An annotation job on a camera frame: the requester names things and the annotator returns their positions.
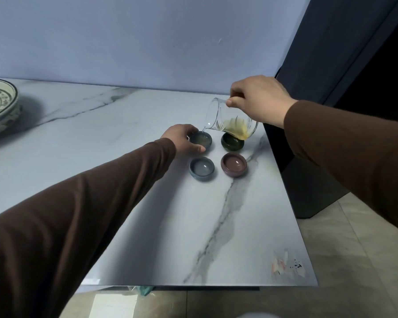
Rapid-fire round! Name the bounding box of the person's left hand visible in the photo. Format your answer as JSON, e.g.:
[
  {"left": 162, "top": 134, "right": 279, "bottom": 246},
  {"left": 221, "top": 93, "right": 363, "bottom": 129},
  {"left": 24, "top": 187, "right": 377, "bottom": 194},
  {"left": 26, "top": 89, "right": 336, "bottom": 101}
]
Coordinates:
[{"left": 161, "top": 124, "right": 206, "bottom": 155}]

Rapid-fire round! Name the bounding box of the person's right hand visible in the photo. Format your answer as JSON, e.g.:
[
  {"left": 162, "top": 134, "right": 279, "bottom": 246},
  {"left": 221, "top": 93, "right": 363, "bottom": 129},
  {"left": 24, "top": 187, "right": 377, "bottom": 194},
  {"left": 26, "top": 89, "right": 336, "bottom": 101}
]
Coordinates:
[{"left": 226, "top": 75, "right": 298, "bottom": 129}]

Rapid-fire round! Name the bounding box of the grey ceramic tea cup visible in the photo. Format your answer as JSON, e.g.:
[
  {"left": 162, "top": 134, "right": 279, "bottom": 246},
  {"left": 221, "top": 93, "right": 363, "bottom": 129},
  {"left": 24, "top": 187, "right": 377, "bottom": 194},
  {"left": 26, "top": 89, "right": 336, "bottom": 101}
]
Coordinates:
[{"left": 188, "top": 130, "right": 213, "bottom": 151}]

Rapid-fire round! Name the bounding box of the clear glass pitcher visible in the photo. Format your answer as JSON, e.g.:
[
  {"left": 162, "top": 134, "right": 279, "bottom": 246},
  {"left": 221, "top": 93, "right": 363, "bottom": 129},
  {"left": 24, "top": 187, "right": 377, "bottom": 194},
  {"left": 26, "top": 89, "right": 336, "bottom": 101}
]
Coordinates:
[{"left": 204, "top": 97, "right": 259, "bottom": 141}]

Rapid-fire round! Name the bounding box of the person's right forearm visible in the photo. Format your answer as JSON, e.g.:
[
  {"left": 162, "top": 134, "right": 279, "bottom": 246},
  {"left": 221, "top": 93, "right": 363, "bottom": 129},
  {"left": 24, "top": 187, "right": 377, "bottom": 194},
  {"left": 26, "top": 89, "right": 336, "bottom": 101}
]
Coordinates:
[{"left": 283, "top": 100, "right": 398, "bottom": 239}]

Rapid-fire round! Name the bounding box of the person's left forearm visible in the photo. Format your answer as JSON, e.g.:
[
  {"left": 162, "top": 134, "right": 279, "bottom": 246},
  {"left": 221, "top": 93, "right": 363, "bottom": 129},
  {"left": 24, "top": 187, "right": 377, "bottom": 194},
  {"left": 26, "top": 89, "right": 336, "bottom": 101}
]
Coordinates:
[{"left": 0, "top": 138, "right": 177, "bottom": 318}]

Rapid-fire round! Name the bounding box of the blue ceramic tea cup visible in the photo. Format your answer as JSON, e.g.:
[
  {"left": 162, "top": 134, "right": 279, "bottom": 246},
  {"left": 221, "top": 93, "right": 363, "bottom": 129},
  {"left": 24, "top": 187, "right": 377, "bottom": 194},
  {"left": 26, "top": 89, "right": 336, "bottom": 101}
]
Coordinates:
[{"left": 189, "top": 156, "right": 216, "bottom": 181}]

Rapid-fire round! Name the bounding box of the dark green ceramic tea cup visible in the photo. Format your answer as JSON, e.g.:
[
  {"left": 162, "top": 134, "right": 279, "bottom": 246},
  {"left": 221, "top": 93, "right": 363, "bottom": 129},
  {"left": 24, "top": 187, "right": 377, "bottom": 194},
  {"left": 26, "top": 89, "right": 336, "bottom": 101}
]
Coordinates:
[{"left": 221, "top": 132, "right": 245, "bottom": 152}]

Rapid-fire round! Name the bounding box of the purple ceramic tea cup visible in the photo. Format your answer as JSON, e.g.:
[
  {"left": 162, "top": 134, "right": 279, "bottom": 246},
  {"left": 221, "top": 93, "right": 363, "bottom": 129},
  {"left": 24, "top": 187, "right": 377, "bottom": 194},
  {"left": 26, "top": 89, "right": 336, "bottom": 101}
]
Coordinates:
[{"left": 220, "top": 152, "right": 248, "bottom": 178}]

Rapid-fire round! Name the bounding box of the black cabinet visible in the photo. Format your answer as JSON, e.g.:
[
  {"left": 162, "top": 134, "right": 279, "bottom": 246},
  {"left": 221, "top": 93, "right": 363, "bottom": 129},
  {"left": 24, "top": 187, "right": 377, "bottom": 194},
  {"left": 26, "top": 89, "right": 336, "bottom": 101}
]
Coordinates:
[{"left": 263, "top": 122, "right": 351, "bottom": 220}]

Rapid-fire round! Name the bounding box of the dark blue curtain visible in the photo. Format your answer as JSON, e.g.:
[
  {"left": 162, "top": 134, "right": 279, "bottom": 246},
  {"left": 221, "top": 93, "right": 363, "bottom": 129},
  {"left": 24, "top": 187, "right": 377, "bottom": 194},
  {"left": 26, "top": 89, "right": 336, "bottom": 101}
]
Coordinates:
[{"left": 275, "top": 0, "right": 398, "bottom": 108}]

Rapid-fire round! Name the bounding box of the patterned ceramic bowl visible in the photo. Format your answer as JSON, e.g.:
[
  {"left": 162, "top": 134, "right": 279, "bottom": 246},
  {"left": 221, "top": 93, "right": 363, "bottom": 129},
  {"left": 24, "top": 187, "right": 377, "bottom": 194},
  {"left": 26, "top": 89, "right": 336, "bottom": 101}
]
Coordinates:
[{"left": 0, "top": 102, "right": 23, "bottom": 140}]

